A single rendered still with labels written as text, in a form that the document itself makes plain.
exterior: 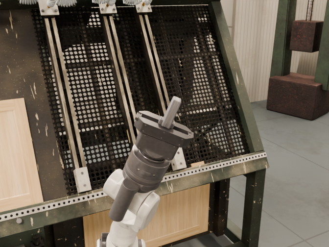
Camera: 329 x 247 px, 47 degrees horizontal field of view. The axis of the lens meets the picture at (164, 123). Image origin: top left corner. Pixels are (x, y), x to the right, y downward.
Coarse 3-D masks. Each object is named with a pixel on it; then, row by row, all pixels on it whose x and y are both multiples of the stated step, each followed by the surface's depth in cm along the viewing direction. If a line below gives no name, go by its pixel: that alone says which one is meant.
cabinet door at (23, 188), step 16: (0, 112) 195; (16, 112) 198; (0, 128) 193; (16, 128) 196; (0, 144) 191; (16, 144) 194; (32, 144) 197; (0, 160) 190; (16, 160) 192; (32, 160) 195; (0, 176) 188; (16, 176) 190; (32, 176) 193; (0, 192) 186; (16, 192) 189; (32, 192) 191; (0, 208) 184
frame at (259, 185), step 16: (256, 176) 248; (224, 192) 265; (256, 192) 253; (224, 208) 270; (256, 208) 258; (64, 224) 222; (80, 224) 227; (208, 224) 276; (224, 224) 284; (256, 224) 263; (48, 240) 220; (64, 240) 218; (80, 240) 230; (240, 240) 275; (256, 240) 268
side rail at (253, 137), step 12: (216, 12) 263; (216, 24) 262; (228, 36) 262; (228, 48) 259; (228, 60) 257; (228, 72) 259; (240, 72) 258; (240, 84) 256; (240, 96) 253; (240, 108) 253; (252, 120) 252; (252, 132) 249; (252, 144) 247
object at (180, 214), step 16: (176, 192) 250; (192, 192) 257; (208, 192) 263; (160, 208) 248; (176, 208) 255; (192, 208) 261; (208, 208) 268; (96, 224) 230; (160, 224) 252; (176, 224) 259; (192, 224) 266; (96, 240) 233; (144, 240) 250; (160, 240) 256; (176, 240) 263
